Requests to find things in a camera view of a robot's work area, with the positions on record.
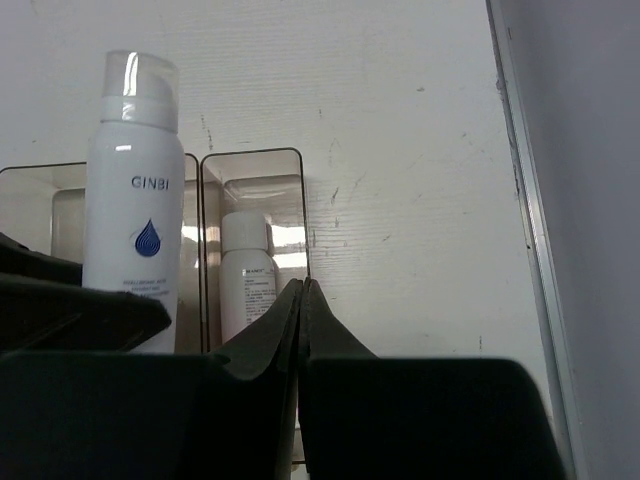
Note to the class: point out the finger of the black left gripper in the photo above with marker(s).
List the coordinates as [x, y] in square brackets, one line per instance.
[44, 307]

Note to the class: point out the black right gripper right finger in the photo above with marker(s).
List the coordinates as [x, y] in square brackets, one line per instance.
[365, 417]

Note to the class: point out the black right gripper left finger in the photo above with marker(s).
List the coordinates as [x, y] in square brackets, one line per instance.
[228, 414]

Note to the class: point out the pink teal gradient spray bottle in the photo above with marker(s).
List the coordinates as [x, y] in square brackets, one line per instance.
[247, 276]

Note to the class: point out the white spray bottle clear cap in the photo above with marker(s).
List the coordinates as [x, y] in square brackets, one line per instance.
[134, 192]

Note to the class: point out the clear organizer bin middle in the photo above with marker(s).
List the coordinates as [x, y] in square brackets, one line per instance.
[42, 208]

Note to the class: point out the clear organizer bin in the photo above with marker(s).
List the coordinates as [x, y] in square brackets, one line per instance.
[267, 181]
[42, 208]

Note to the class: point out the clear organizer bin right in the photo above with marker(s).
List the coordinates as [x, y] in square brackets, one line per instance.
[267, 181]

